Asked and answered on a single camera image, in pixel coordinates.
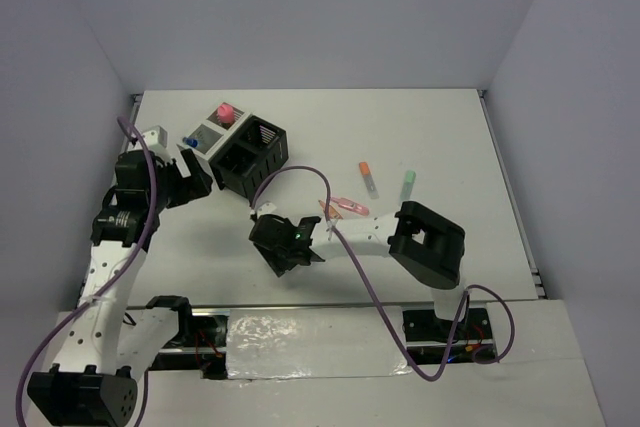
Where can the blue cap spray bottle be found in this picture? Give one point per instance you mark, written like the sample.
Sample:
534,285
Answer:
191,142

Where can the silver foil covered plate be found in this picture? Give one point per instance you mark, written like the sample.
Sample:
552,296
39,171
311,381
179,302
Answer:
301,343

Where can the white slotted container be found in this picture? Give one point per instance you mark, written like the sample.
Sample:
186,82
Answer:
211,136

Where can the green highlighter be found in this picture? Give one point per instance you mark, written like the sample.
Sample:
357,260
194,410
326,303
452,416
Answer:
407,186

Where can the orange cap highlighter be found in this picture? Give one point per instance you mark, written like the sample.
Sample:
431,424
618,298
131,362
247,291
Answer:
368,180

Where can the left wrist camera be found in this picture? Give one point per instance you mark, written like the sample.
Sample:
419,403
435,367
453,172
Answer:
155,139

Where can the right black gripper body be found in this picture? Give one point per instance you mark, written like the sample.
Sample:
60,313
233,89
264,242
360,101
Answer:
287,220

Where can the pink utility knife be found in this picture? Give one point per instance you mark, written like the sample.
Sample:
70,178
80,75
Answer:
350,206

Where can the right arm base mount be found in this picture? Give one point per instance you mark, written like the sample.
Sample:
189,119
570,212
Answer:
426,337

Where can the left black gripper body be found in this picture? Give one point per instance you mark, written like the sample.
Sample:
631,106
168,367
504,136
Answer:
172,189

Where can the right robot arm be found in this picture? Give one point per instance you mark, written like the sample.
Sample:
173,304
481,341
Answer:
424,243

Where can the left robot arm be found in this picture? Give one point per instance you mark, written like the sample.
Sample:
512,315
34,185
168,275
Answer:
94,379

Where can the pink cap glue bottle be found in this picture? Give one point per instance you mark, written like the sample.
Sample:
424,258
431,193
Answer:
225,114

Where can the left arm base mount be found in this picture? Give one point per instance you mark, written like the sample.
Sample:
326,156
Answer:
204,351

